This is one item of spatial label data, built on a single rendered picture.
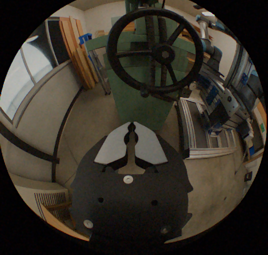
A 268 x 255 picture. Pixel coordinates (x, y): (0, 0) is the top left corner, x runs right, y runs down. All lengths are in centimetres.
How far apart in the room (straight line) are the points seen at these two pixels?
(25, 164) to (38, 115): 67
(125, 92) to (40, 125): 119
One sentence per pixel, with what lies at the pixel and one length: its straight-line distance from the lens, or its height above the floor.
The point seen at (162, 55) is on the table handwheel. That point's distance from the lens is 21.
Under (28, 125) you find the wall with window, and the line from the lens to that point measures 124.
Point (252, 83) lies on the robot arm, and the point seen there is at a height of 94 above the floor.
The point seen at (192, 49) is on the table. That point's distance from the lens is 51.
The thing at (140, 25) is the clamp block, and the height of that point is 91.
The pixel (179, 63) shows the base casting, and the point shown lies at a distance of 48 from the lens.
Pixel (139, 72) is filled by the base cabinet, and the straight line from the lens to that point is 43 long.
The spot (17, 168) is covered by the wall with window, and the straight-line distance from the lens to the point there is 128.
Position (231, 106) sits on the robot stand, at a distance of 52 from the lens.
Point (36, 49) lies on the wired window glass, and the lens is 172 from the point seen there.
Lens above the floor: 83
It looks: 58 degrees down
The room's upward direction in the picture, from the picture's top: 5 degrees counter-clockwise
